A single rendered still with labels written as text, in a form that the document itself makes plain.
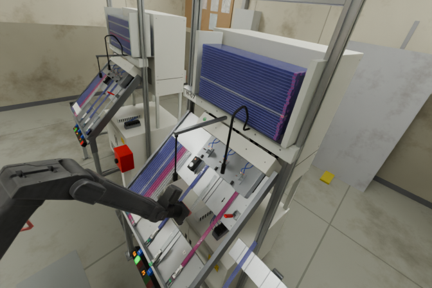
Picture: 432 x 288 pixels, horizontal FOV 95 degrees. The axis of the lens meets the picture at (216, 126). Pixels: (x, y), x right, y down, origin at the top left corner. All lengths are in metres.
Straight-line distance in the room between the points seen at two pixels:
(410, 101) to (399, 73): 0.33
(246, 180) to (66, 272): 1.01
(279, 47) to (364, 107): 2.23
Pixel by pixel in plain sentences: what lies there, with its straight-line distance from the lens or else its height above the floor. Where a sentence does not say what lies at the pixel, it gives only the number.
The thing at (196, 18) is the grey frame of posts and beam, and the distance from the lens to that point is 1.19.
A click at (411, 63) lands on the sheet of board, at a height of 1.58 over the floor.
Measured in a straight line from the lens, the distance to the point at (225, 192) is 1.00.
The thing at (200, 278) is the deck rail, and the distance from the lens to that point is 1.04.
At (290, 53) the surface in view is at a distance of 0.95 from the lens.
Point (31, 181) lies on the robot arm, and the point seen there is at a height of 1.52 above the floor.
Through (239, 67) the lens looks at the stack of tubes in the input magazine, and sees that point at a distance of 0.87.
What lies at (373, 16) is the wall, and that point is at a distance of 3.30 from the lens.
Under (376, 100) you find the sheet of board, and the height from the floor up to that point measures 1.12.
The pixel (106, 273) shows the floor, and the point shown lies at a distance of 2.04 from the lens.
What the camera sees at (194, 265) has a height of 0.83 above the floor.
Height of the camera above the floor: 1.80
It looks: 30 degrees down
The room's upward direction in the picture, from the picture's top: 8 degrees clockwise
